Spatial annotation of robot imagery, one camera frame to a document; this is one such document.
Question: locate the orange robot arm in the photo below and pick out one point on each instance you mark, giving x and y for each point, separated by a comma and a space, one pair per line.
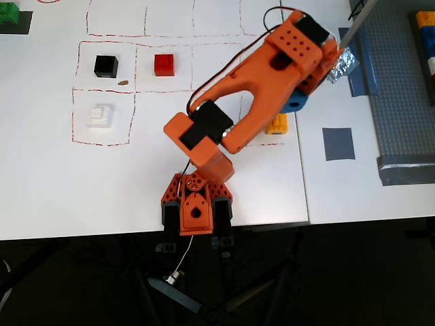
258, 78

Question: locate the orange lego block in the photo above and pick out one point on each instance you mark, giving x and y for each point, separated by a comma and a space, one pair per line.
279, 126

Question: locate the grey tape square marker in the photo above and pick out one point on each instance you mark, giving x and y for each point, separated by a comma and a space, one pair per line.
338, 144

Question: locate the red lego block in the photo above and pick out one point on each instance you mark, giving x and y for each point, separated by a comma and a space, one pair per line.
164, 64

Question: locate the black lego block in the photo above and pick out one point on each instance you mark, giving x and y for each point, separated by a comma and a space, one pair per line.
105, 66

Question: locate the white lego block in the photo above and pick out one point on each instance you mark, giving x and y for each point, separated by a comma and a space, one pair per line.
100, 117

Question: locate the dark grey tape marker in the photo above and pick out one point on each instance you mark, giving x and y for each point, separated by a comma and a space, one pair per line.
25, 27

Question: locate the green lego block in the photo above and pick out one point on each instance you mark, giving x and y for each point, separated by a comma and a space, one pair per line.
7, 13

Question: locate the crumpled aluminium foil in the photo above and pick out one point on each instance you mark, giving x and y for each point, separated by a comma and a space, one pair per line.
343, 64

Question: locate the metal pole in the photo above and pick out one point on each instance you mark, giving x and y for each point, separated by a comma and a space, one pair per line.
357, 23

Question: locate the grey studded baseplate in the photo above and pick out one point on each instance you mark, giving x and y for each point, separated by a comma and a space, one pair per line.
397, 102

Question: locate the wide grey tape strip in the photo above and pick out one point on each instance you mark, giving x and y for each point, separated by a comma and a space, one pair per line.
404, 173

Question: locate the black table clamp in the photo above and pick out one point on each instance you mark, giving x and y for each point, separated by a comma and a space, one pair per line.
171, 220
222, 220

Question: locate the white lego brick stack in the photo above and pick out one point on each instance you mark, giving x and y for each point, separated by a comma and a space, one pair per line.
432, 65

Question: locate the blue lego brick stack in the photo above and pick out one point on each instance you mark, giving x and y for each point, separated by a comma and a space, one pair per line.
430, 42

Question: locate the small brown scrap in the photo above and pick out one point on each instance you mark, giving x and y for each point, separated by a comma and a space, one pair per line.
123, 82

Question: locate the dark metal floor stand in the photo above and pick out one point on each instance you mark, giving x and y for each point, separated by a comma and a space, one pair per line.
210, 309

